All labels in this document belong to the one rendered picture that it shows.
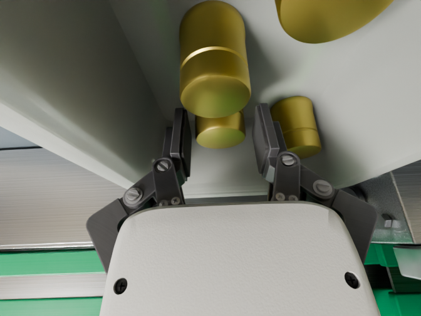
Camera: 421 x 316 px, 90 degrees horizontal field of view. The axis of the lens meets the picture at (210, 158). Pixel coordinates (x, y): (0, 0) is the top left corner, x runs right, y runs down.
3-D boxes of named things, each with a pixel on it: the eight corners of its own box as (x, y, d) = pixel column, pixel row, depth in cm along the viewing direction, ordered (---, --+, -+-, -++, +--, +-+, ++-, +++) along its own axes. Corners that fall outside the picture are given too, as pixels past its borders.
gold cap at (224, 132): (190, 70, 14) (190, 128, 13) (244, 66, 14) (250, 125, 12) (196, 101, 17) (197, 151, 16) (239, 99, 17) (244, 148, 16)
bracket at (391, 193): (319, 178, 25) (332, 242, 22) (373, 147, 16) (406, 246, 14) (349, 177, 25) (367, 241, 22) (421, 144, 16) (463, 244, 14)
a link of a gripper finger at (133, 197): (136, 222, 13) (151, 138, 17) (188, 220, 13) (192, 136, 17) (113, 200, 10) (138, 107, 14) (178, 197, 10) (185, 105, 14)
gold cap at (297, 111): (316, 109, 19) (327, 154, 18) (277, 122, 21) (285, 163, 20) (305, 89, 16) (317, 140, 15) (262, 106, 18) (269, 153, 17)
